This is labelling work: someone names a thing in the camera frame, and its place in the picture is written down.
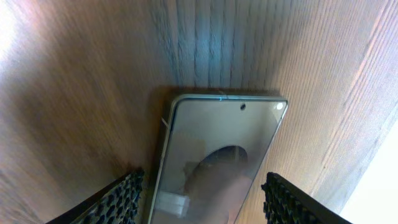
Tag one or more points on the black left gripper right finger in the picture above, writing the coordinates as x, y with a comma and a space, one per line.
286, 203

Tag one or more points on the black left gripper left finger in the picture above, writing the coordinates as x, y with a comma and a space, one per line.
116, 203

